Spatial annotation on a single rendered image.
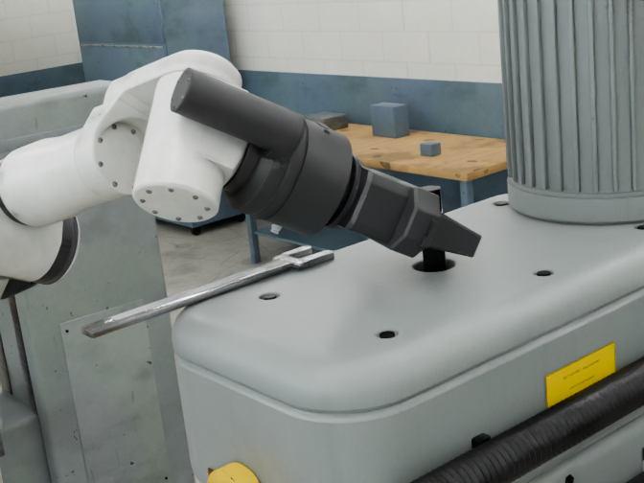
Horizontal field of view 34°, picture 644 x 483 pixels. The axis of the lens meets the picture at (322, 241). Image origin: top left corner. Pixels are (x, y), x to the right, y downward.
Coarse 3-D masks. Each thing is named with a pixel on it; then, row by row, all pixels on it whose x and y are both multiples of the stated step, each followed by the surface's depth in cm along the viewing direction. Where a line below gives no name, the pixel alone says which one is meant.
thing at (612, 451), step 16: (640, 416) 97; (624, 432) 95; (640, 432) 96; (592, 448) 92; (608, 448) 93; (624, 448) 95; (640, 448) 96; (560, 464) 90; (576, 464) 91; (592, 464) 92; (608, 464) 93; (624, 464) 95; (640, 464) 97; (544, 480) 88; (560, 480) 89; (576, 480) 91; (592, 480) 92; (608, 480) 94; (624, 480) 95
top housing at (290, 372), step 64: (384, 256) 97; (448, 256) 95; (512, 256) 93; (576, 256) 91; (640, 256) 91; (192, 320) 86; (256, 320) 84; (320, 320) 83; (384, 320) 81; (448, 320) 80; (512, 320) 81; (576, 320) 86; (640, 320) 92; (192, 384) 86; (256, 384) 78; (320, 384) 74; (384, 384) 74; (448, 384) 77; (512, 384) 82; (576, 384) 87; (192, 448) 89; (256, 448) 81; (320, 448) 75; (384, 448) 75; (448, 448) 78; (576, 448) 89
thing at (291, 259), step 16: (288, 256) 98; (304, 256) 99; (320, 256) 97; (240, 272) 94; (256, 272) 94; (272, 272) 94; (192, 288) 91; (208, 288) 91; (224, 288) 91; (160, 304) 88; (176, 304) 88; (112, 320) 86; (128, 320) 86; (144, 320) 87; (96, 336) 84
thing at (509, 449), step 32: (608, 384) 86; (640, 384) 87; (544, 416) 82; (576, 416) 82; (608, 416) 84; (480, 448) 78; (512, 448) 78; (544, 448) 79; (416, 480) 75; (448, 480) 74; (480, 480) 76; (512, 480) 78
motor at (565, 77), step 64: (512, 0) 99; (576, 0) 94; (640, 0) 93; (512, 64) 102; (576, 64) 96; (640, 64) 95; (512, 128) 104; (576, 128) 97; (640, 128) 96; (512, 192) 106; (576, 192) 99; (640, 192) 98
